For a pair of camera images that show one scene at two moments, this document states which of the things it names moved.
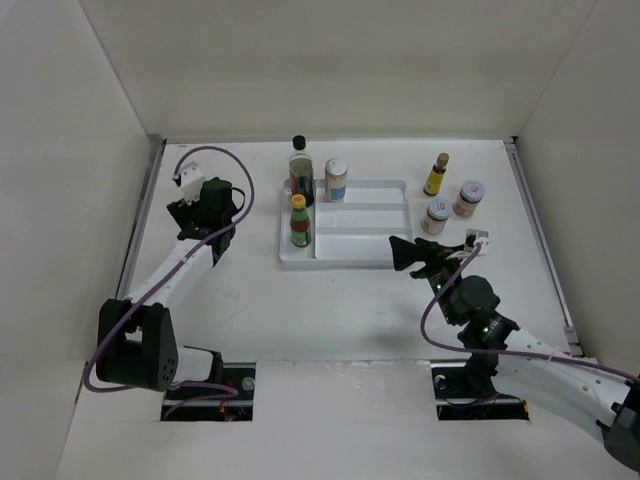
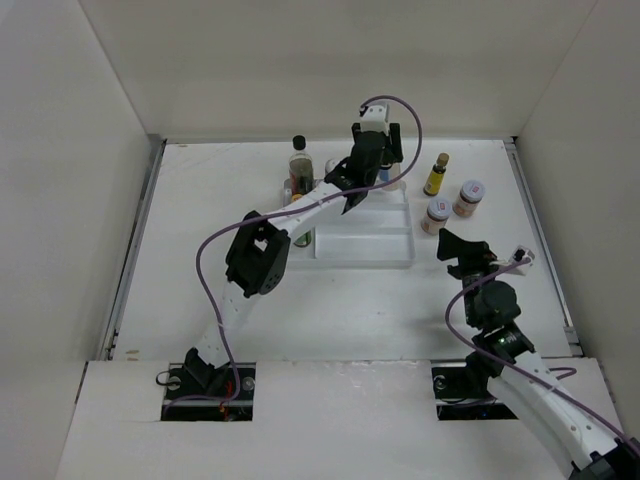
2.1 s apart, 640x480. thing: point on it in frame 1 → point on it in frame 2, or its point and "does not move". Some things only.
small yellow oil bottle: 434,180 does not move
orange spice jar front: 436,215 does not move
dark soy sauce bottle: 301,170 does not move
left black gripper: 186,212 → 395,143
